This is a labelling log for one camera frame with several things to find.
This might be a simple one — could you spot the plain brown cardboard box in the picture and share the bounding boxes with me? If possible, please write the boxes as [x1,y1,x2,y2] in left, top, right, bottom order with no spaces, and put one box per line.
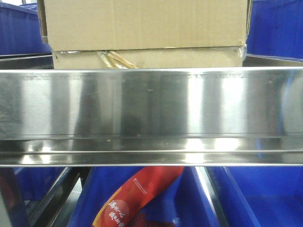
[37,0,252,51]

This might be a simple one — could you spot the blue bin lower middle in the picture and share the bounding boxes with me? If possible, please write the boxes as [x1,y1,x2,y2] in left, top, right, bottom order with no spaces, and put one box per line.
[67,166,220,227]

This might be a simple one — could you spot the blue bin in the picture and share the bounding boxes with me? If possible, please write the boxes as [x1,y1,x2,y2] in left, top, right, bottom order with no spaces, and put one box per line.
[247,0,303,59]
[13,167,64,201]
[207,166,303,227]
[67,166,220,227]
[0,2,51,55]

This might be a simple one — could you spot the red snack package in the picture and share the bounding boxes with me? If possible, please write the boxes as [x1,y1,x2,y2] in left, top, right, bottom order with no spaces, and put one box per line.
[92,166,184,227]

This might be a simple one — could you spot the taped lower cardboard box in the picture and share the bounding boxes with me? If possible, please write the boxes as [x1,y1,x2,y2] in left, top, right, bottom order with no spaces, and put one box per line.
[52,46,247,70]

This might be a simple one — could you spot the blue bin lower right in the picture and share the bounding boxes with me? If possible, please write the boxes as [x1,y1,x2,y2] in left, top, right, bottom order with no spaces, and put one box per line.
[207,166,303,227]

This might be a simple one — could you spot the blue bin lower left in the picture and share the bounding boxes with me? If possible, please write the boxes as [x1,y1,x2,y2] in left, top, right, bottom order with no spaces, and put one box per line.
[13,167,64,201]

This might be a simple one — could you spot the blue bin upper right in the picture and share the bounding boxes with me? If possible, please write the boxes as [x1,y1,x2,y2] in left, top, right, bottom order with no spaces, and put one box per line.
[247,0,303,59]

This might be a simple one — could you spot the blue bin upper left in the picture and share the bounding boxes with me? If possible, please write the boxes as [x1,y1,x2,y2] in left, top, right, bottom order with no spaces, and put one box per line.
[0,2,51,55]

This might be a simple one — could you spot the stainless steel shelf rail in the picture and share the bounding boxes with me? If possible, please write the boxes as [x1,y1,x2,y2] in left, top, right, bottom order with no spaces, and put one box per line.
[0,67,303,167]

